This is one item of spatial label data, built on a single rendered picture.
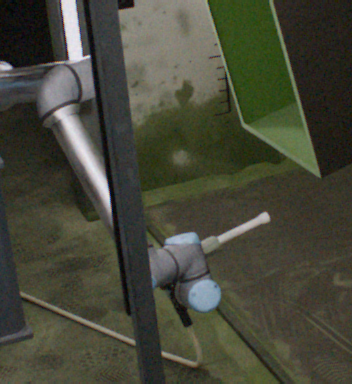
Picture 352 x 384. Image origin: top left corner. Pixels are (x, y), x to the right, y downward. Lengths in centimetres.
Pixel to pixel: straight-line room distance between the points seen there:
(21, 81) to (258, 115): 109
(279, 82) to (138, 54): 63
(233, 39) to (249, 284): 87
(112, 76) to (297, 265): 179
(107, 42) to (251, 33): 176
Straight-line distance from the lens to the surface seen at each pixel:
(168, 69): 442
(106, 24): 223
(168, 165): 454
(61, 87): 298
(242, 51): 396
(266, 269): 389
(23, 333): 374
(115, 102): 228
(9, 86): 337
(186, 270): 295
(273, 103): 407
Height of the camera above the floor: 184
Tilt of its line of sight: 21 degrees down
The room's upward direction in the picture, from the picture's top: 6 degrees counter-clockwise
